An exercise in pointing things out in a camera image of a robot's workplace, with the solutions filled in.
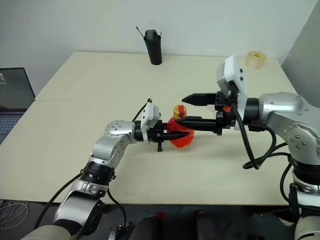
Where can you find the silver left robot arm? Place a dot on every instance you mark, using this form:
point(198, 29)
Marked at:
point(112, 147)

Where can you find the red drink bottle yellow cap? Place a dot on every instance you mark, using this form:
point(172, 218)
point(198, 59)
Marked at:
point(185, 143)

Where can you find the black cylindrical holder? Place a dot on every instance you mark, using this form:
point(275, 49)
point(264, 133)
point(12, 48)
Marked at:
point(155, 50)

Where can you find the translucent tape roll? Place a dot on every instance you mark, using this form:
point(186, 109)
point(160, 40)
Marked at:
point(256, 61)

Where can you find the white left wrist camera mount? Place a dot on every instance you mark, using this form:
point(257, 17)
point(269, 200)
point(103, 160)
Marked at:
point(150, 112)

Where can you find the dark laptop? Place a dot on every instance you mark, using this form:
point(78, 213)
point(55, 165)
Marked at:
point(13, 87)

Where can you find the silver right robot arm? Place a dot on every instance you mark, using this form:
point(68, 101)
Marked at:
point(287, 112)

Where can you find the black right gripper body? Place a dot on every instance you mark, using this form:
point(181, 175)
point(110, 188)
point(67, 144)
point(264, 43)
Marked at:
point(223, 117)

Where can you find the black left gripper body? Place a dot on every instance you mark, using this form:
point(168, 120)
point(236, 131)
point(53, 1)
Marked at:
point(160, 127)

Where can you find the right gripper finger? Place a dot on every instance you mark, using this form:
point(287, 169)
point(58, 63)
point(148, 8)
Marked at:
point(200, 99)
point(200, 123)

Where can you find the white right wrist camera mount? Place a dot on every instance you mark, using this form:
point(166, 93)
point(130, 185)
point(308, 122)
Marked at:
point(235, 72)

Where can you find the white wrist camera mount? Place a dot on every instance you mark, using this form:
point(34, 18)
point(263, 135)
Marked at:
point(150, 112)
point(235, 72)

